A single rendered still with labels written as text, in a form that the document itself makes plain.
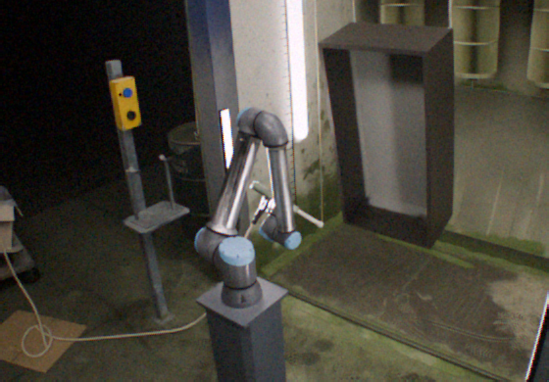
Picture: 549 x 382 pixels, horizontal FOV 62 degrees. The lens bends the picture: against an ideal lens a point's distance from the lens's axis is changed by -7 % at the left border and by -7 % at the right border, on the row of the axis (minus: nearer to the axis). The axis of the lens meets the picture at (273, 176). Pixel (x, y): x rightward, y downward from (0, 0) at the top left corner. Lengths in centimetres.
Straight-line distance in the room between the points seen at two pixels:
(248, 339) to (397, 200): 155
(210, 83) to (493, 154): 212
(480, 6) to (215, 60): 179
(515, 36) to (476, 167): 99
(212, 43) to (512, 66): 220
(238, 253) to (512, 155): 232
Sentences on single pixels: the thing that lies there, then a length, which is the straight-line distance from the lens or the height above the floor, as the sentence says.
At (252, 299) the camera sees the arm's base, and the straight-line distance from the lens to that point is 219.
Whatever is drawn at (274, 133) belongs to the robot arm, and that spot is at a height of 135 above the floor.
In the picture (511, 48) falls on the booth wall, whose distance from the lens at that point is 384.
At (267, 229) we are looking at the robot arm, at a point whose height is 82.
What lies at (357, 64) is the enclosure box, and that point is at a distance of 294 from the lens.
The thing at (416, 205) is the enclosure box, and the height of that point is 53.
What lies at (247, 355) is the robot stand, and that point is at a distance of 228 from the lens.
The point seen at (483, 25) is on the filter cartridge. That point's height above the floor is 162.
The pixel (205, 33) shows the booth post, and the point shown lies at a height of 171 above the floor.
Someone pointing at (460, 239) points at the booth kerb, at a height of 12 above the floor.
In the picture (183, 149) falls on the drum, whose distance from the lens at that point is 357.
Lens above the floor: 201
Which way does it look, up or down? 23 degrees down
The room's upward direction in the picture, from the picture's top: 4 degrees counter-clockwise
